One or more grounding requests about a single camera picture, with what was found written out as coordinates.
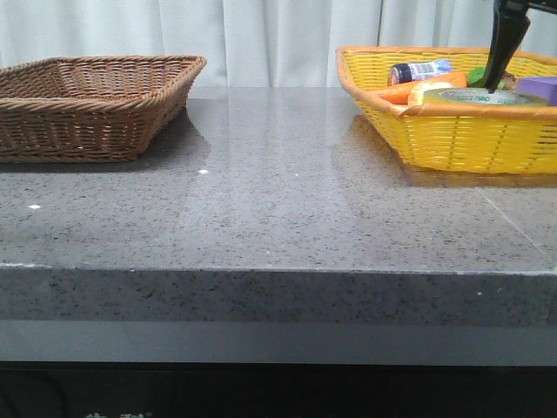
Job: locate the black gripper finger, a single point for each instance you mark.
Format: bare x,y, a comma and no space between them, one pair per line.
510,25

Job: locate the orange toy carrot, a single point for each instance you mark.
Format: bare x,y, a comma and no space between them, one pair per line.
398,94

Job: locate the yellow woven basket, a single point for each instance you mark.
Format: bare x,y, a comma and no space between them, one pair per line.
484,139

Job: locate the small dark labelled bottle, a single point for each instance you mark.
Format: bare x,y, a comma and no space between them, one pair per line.
410,72

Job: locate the brown wicker basket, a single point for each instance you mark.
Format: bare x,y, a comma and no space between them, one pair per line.
91,109

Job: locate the yellowish clear tape roll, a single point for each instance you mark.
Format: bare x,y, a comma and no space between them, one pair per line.
480,96

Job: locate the white curtain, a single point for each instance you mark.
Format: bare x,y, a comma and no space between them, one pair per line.
246,43

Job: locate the purple foam block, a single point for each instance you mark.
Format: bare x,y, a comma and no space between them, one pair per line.
543,87

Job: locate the green leafy toy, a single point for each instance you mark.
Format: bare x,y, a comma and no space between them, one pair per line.
475,78

